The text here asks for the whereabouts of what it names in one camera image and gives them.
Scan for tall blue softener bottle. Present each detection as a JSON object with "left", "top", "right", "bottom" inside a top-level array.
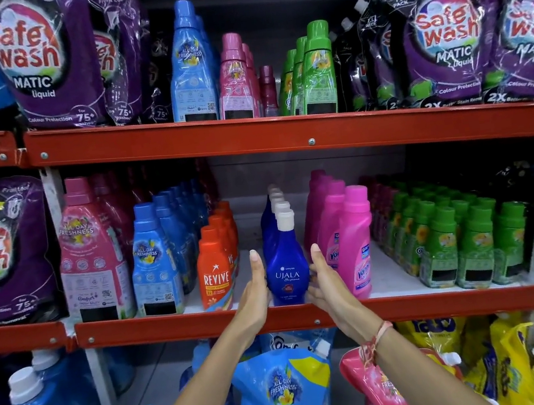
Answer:
[
  {"left": 194, "top": 13, "right": 225, "bottom": 89},
  {"left": 156, "top": 0, "right": 221, "bottom": 125}
]

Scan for maroon softener bottle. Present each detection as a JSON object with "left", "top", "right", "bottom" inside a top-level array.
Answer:
[{"left": 256, "top": 64, "right": 282, "bottom": 119}]

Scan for large pink softener bottle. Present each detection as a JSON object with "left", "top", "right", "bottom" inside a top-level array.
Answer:
[
  {"left": 47, "top": 172, "right": 137, "bottom": 328},
  {"left": 88, "top": 168, "right": 141, "bottom": 285}
]

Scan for person's left forearm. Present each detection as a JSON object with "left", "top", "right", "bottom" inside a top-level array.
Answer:
[{"left": 112, "top": 323, "right": 273, "bottom": 405}]

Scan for orange starch bottle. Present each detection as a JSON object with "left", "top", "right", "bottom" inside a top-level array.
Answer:
[
  {"left": 191, "top": 223, "right": 237, "bottom": 314},
  {"left": 215, "top": 205, "right": 242, "bottom": 267},
  {"left": 211, "top": 213, "right": 241, "bottom": 287},
  {"left": 217, "top": 199, "right": 240, "bottom": 247}
]

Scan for red yellow spouted pouch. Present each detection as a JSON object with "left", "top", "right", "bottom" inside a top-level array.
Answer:
[{"left": 419, "top": 341, "right": 467, "bottom": 387}]

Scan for blue softener refill pouch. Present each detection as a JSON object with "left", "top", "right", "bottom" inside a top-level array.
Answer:
[
  {"left": 257, "top": 322, "right": 340, "bottom": 361},
  {"left": 227, "top": 338, "right": 340, "bottom": 405}
]

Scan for blue whitener bottle white cap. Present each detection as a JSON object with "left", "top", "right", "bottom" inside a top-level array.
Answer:
[
  {"left": 257, "top": 207, "right": 315, "bottom": 309},
  {"left": 256, "top": 183, "right": 286, "bottom": 221},
  {"left": 256, "top": 199, "right": 299, "bottom": 261},
  {"left": 256, "top": 191, "right": 291, "bottom": 231}
]

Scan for green softener bottle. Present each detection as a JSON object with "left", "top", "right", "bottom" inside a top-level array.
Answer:
[
  {"left": 280, "top": 36, "right": 319, "bottom": 118},
  {"left": 271, "top": 49, "right": 307, "bottom": 117},
  {"left": 290, "top": 18, "right": 342, "bottom": 118}
]

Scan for pink stain remover bottle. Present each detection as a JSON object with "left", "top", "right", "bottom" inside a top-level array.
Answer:
[
  {"left": 308, "top": 178, "right": 358, "bottom": 272},
  {"left": 326, "top": 183, "right": 385, "bottom": 302},
  {"left": 300, "top": 169, "right": 330, "bottom": 205},
  {"left": 296, "top": 174, "right": 342, "bottom": 254}
]

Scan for person's right forearm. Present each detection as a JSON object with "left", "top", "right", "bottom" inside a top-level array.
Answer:
[{"left": 367, "top": 317, "right": 485, "bottom": 405}]

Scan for red thread wrist band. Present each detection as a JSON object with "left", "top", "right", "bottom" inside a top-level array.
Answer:
[{"left": 355, "top": 319, "right": 401, "bottom": 369}]

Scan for white shelf board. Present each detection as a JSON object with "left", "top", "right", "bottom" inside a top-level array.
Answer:
[{"left": 168, "top": 158, "right": 534, "bottom": 335}]

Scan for rows of green softener bottles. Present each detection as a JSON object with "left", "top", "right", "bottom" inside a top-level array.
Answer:
[{"left": 377, "top": 162, "right": 534, "bottom": 302}]

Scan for row of blue softener bottles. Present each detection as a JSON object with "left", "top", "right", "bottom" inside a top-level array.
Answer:
[{"left": 119, "top": 177, "right": 223, "bottom": 321}]

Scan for person's left hand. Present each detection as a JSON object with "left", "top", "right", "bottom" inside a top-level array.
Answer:
[{"left": 216, "top": 248, "right": 277, "bottom": 341}]

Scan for person's right hand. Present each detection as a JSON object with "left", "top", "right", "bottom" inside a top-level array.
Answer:
[{"left": 299, "top": 236, "right": 387, "bottom": 354}]

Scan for dark purple detergent pouch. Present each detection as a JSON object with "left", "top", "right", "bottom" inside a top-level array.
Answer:
[{"left": 126, "top": 5, "right": 183, "bottom": 127}]

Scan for row of maroon softener bottles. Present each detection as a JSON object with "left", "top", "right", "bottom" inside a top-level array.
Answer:
[{"left": 358, "top": 171, "right": 406, "bottom": 245}]

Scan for black spouted detergent pouch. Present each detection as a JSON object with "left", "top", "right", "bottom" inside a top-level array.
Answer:
[
  {"left": 352, "top": 0, "right": 406, "bottom": 113},
  {"left": 327, "top": 15, "right": 374, "bottom": 115}
]

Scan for pink softener refill pouch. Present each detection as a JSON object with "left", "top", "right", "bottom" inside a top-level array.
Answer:
[{"left": 336, "top": 339, "right": 418, "bottom": 405}]

